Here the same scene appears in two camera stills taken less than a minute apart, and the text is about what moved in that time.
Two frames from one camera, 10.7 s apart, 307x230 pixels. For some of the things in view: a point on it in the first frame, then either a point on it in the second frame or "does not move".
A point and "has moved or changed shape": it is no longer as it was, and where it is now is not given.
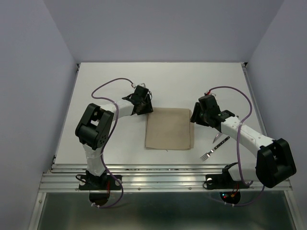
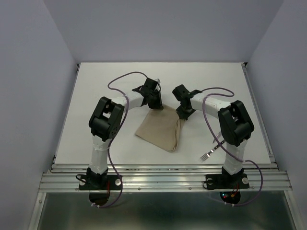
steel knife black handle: [217, 136] does not move
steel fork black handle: [207, 154] does not move
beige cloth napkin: [170, 129] has moved or changed shape
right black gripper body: [198, 116] -> [184, 113]
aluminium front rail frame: [146, 177] does not move
